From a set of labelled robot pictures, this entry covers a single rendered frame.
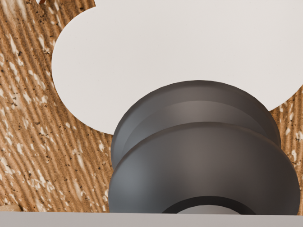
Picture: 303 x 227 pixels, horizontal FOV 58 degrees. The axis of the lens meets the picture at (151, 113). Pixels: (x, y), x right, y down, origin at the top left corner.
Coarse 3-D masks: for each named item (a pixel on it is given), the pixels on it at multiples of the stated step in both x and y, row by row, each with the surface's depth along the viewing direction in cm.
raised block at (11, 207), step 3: (9, 204) 20; (12, 204) 20; (15, 204) 20; (0, 207) 20; (3, 207) 20; (6, 207) 20; (9, 207) 20; (12, 207) 20; (15, 207) 20; (18, 207) 20; (0, 210) 20; (3, 210) 20; (6, 210) 20; (9, 210) 20; (12, 210) 20; (15, 210) 20; (18, 210) 20; (21, 210) 20
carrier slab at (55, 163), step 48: (0, 0) 14; (48, 0) 14; (0, 48) 15; (48, 48) 15; (0, 96) 16; (48, 96) 16; (0, 144) 18; (48, 144) 18; (96, 144) 18; (288, 144) 17; (0, 192) 20; (48, 192) 20; (96, 192) 20
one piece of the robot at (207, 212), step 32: (0, 224) 1; (32, 224) 1; (64, 224) 1; (96, 224) 1; (128, 224) 1; (160, 224) 1; (192, 224) 1; (224, 224) 1; (256, 224) 1; (288, 224) 1
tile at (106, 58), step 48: (96, 0) 13; (144, 0) 13; (192, 0) 13; (240, 0) 13; (288, 0) 13; (96, 48) 14; (144, 48) 14; (192, 48) 14; (240, 48) 14; (288, 48) 14; (96, 96) 15; (288, 96) 15
